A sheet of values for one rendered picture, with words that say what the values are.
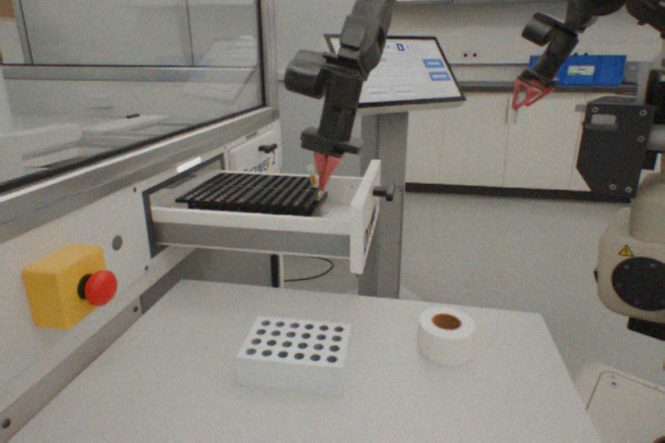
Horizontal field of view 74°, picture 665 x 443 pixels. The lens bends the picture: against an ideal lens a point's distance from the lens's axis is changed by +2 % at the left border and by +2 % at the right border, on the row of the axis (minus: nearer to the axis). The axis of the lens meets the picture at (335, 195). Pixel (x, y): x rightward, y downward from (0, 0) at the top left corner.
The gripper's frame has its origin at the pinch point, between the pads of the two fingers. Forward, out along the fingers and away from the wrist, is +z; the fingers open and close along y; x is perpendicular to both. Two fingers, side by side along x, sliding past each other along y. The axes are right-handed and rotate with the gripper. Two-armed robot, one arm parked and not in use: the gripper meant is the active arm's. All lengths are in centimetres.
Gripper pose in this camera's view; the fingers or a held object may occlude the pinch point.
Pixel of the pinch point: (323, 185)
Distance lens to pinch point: 77.9
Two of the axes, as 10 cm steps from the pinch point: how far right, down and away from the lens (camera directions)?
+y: 9.6, 2.6, -0.8
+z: -2.1, 9.1, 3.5
